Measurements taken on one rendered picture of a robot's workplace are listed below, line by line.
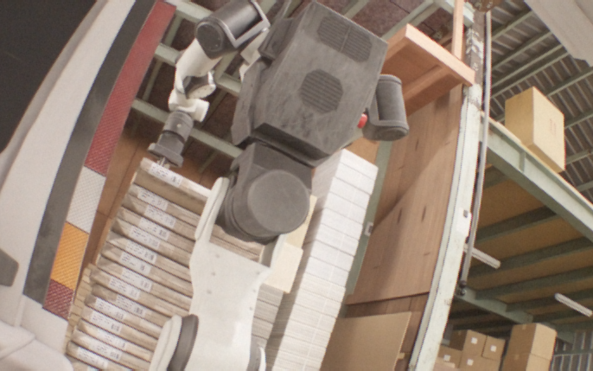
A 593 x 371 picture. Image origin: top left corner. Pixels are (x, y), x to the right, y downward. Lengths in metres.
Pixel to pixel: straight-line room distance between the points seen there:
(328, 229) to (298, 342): 0.54
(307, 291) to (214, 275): 1.25
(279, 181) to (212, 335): 0.30
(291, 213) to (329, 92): 0.26
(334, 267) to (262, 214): 1.41
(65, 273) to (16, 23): 0.37
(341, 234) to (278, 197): 1.43
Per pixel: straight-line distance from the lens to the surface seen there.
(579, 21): 1.46
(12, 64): 0.70
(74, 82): 0.64
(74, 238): 0.63
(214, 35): 1.11
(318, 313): 2.21
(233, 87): 4.12
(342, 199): 2.35
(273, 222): 0.89
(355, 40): 1.07
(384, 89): 1.25
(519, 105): 4.45
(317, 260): 2.23
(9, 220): 0.59
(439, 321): 2.04
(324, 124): 1.01
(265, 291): 2.10
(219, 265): 0.98
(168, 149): 1.55
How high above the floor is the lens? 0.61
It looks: 24 degrees up
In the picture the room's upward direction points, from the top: 19 degrees clockwise
